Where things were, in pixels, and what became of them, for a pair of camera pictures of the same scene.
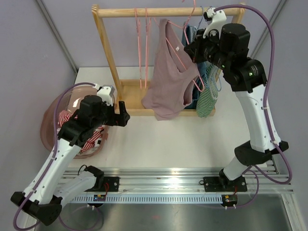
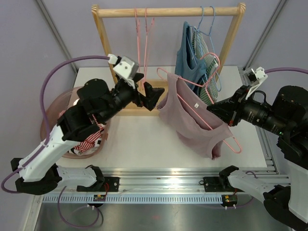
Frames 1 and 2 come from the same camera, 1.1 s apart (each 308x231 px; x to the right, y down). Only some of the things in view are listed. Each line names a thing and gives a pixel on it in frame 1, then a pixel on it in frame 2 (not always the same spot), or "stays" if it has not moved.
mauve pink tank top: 172,69 → 188,113
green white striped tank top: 207,100 stays
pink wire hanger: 184,27 → 216,131
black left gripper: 119,120 → 151,95
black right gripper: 194,49 → 229,112
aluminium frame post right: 278,8 stays
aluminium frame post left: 58,33 stays
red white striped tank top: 65,117 stays
